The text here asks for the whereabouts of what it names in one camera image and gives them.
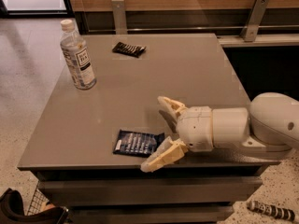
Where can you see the right metal wall bracket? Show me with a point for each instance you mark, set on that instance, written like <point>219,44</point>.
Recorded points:
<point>250,30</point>

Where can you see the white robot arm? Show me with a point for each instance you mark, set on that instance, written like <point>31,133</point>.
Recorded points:
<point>268,128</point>

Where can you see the clear plastic water bottle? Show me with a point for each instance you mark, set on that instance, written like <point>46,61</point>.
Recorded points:
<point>74,48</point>

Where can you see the grey drawer cabinet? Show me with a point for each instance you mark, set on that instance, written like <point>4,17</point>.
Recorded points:
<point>75,136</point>

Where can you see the wire mesh basket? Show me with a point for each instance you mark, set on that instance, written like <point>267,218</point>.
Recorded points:
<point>38,202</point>

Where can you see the black chocolate rxbar wrapper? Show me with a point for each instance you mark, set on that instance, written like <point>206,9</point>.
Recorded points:
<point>129,50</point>

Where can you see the black white patterned cylinder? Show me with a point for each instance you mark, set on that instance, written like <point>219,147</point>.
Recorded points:
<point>272,211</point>

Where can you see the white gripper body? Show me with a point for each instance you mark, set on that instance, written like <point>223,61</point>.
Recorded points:
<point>195,128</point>

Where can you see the grey drawer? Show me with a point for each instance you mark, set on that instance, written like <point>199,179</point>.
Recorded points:
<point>150,191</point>
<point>152,215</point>

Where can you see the lower grey drawer front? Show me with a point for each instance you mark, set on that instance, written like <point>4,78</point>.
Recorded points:
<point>152,215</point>

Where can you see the black bag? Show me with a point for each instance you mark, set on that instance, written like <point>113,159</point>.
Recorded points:
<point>12,212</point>

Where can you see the blue blueberry rxbar wrapper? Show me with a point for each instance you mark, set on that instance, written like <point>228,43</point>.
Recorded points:
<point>137,144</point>

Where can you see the metal wall bracket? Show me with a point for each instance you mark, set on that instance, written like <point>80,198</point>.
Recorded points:
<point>119,16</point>
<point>250,30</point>

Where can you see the upper grey drawer front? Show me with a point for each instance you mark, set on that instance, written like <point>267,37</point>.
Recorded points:
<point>150,191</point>

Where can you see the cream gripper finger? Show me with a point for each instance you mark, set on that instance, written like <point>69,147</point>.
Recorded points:
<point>172,107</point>
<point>168,152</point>

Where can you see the left metal wall bracket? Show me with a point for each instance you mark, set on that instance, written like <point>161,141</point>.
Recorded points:
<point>119,16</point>

